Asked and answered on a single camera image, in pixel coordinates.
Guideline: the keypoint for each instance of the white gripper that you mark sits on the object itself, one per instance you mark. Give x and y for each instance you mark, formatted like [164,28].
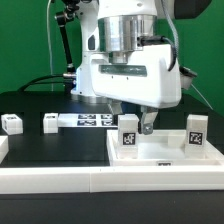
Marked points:
[145,80]

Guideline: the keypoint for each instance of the white square table top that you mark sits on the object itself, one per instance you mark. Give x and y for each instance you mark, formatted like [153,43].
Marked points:
[162,147]

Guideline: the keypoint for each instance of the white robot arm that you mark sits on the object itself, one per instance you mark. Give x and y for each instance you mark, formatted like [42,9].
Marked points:
[130,53]

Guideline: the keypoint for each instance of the white base marker plate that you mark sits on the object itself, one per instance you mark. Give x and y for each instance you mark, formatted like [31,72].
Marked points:
[85,120]

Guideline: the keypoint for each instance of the white u-shaped obstacle fence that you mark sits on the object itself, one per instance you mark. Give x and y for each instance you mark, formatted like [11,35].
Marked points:
[110,179]

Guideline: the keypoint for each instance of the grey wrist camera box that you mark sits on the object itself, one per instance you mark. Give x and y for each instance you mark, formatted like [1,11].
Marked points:
[187,76]

